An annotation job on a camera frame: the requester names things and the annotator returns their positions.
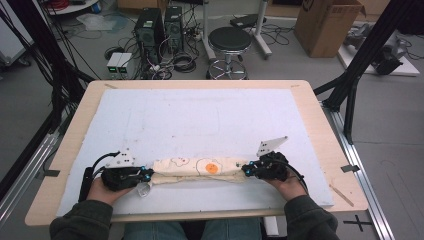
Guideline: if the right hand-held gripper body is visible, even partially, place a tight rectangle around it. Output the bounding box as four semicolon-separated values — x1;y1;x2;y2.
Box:
256;135;289;183

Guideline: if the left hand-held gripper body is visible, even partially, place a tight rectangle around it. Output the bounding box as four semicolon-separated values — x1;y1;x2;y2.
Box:
100;148;143;192

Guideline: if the cream cloth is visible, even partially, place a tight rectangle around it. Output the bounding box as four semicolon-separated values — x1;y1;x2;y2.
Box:
136;156;251;198

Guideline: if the person's left hand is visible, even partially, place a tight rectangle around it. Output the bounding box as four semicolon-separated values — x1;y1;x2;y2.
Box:
86;177;134;206

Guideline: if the person's right hand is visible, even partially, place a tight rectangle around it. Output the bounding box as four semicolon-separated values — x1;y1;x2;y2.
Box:
266;176;308;202

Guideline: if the person's left leg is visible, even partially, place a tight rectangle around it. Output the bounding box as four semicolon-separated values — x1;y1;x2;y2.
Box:
123;221;188;240

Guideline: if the person's leg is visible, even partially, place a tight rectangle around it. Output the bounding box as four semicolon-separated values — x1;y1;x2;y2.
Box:
203;218;264;240
123;221;188;240

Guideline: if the white table leg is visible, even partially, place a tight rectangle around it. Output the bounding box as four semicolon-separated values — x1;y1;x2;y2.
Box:
263;216;280;238

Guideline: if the person's right leg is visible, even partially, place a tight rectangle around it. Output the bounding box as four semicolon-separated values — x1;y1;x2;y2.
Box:
203;218;264;240

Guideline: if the white foam mat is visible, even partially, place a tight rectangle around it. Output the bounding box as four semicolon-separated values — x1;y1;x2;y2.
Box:
56;88;335;218

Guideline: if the thin wooden stick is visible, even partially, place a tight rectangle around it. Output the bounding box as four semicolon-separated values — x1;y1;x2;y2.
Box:
329;184;355;208

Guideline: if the black tape cross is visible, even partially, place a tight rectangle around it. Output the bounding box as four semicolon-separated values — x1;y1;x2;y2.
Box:
343;214;373;233

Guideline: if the white power supply unit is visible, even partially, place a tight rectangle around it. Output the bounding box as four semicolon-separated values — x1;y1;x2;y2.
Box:
116;52;133;75
106;52;123;75

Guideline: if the black round stool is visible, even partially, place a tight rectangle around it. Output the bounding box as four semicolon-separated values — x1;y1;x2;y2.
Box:
205;26;253;80

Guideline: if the white stand leg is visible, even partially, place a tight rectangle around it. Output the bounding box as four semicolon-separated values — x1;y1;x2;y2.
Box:
254;0;273;60
200;0;218;63

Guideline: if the large black computer tower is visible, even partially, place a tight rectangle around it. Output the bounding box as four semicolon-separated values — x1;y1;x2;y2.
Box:
134;8;165;65

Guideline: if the black flat device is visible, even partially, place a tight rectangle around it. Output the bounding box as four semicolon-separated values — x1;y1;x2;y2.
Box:
229;13;268;30

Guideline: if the slim black computer tower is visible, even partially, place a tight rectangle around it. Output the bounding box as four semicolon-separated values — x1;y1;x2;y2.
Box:
164;5;185;54

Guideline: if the cardboard box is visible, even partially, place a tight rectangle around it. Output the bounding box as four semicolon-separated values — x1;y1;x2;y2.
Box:
293;0;367;59

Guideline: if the clear plastic sheet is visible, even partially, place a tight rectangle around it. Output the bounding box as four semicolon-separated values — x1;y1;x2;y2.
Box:
75;13;118;32

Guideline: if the grey and black machine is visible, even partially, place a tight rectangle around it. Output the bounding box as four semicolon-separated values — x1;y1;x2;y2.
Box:
343;22;410;76

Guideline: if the white board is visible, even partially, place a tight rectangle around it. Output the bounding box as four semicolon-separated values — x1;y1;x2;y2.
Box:
337;43;421;78

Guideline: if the white round table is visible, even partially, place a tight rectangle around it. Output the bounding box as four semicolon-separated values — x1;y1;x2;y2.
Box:
46;0;101;16

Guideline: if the right hand-held gripper cable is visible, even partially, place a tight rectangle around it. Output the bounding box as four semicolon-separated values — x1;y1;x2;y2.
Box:
276;159;310;194

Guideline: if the hand-held gripper cable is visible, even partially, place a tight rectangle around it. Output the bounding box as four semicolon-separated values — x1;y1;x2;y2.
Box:
78;151;121;203
276;159;310;194

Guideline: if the left hand-held gripper cable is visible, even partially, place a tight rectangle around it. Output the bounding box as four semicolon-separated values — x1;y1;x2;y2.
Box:
78;151;121;203

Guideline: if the aluminium rail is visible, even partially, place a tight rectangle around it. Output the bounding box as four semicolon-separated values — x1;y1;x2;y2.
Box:
321;101;397;240
0;132;62;229

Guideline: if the coil of black cable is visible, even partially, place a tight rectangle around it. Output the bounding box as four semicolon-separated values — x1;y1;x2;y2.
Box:
172;53;198;74

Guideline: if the black metal frame with cables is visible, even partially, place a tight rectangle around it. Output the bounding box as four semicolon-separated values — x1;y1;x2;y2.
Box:
0;0;95;134

